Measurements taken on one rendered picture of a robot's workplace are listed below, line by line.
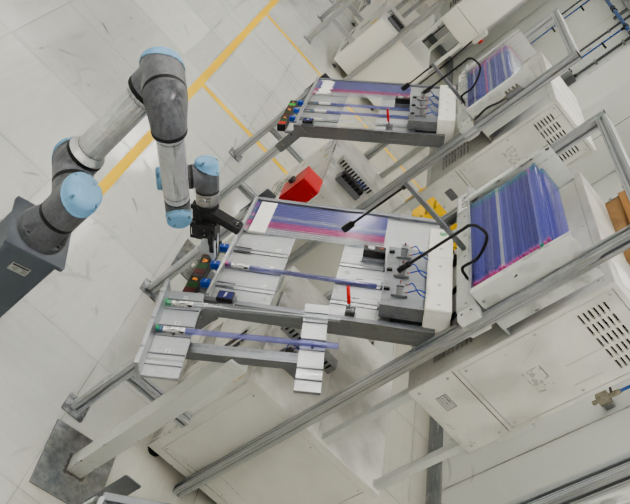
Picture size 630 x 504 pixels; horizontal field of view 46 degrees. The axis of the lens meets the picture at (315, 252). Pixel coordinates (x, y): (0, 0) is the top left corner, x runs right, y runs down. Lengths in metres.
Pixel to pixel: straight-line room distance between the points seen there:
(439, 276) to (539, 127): 1.31
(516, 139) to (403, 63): 3.39
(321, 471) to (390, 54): 4.70
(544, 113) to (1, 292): 2.34
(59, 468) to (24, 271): 0.71
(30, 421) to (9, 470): 0.19
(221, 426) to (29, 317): 0.80
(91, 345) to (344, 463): 1.06
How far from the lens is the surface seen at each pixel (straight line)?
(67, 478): 2.64
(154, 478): 2.87
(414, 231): 2.74
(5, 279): 2.34
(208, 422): 2.64
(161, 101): 1.92
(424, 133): 3.49
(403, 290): 2.30
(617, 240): 2.04
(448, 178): 3.57
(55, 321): 2.90
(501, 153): 3.52
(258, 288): 2.35
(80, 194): 2.12
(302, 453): 2.64
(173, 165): 2.03
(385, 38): 6.72
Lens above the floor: 2.08
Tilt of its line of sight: 27 degrees down
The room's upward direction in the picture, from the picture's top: 55 degrees clockwise
